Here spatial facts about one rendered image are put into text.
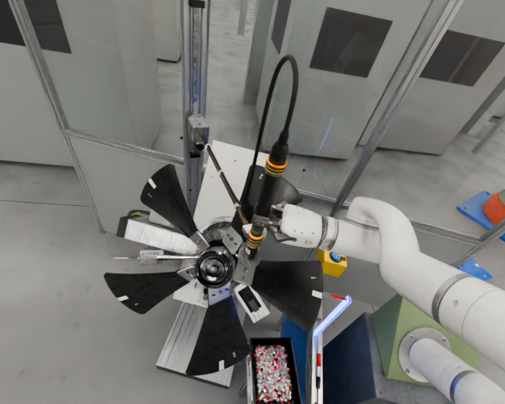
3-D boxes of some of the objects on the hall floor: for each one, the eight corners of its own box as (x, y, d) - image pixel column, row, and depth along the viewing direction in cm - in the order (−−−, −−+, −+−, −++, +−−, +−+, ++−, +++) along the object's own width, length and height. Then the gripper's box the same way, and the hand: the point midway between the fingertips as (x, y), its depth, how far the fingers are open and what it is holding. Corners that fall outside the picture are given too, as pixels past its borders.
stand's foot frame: (194, 280, 201) (194, 275, 196) (248, 296, 200) (250, 291, 194) (156, 368, 156) (155, 365, 150) (228, 389, 154) (228, 386, 149)
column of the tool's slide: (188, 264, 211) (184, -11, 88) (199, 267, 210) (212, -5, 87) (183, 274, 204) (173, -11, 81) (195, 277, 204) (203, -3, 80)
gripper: (328, 200, 67) (262, 182, 67) (330, 249, 54) (249, 227, 55) (318, 219, 72) (256, 201, 72) (317, 268, 60) (244, 247, 60)
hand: (260, 215), depth 63 cm, fingers closed on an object, 4 cm apart
